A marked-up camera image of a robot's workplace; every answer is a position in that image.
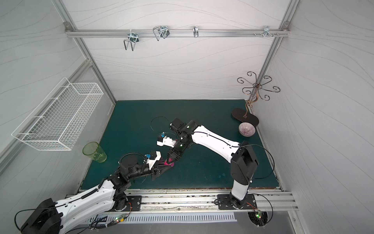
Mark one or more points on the metal hook tree stand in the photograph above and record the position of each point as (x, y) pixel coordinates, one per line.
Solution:
(254, 93)

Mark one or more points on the metal double hook left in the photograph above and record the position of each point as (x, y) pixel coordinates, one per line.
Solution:
(131, 41)

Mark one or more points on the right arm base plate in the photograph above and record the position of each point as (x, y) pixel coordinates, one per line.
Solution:
(229, 202)

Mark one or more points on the white slotted cable duct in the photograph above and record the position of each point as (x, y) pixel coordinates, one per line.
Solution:
(180, 218)

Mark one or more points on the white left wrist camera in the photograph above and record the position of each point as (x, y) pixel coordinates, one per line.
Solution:
(152, 158)

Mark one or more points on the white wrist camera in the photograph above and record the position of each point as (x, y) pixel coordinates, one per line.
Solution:
(152, 158)
(164, 140)

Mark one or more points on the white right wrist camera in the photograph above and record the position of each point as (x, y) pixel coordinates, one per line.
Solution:
(164, 140)

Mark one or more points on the pink patterned bowl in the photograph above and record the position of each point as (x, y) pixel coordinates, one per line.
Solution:
(246, 129)

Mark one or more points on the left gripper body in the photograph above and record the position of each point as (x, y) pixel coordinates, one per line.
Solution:
(153, 172)

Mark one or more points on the small metal hook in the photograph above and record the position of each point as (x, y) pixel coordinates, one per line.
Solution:
(195, 32)

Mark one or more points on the green table mat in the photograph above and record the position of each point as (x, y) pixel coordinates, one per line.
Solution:
(135, 125)

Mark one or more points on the white wire basket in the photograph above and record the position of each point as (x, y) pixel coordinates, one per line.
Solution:
(57, 122)

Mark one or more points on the metal hook right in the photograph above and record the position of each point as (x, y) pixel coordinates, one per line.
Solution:
(267, 32)

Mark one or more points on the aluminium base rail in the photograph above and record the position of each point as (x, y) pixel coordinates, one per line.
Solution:
(202, 200)

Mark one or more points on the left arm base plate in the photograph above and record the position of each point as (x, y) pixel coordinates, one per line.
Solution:
(134, 201)

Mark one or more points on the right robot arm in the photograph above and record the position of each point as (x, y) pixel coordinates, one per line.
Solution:
(241, 156)

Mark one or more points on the aluminium top crossbar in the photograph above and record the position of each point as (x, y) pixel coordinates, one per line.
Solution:
(174, 33)

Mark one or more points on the magenta paint jar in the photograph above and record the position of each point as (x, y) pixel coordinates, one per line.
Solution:
(169, 162)

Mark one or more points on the green plastic cup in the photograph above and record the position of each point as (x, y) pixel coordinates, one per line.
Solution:
(94, 151)

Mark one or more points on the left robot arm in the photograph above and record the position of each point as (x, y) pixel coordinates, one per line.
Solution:
(62, 216)

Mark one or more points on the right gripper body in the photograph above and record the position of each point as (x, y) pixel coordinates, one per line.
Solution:
(174, 152)

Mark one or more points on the metal double hook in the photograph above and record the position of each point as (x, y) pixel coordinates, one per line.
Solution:
(131, 41)
(161, 32)

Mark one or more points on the metal double hook middle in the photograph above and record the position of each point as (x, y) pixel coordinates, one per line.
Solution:
(161, 32)

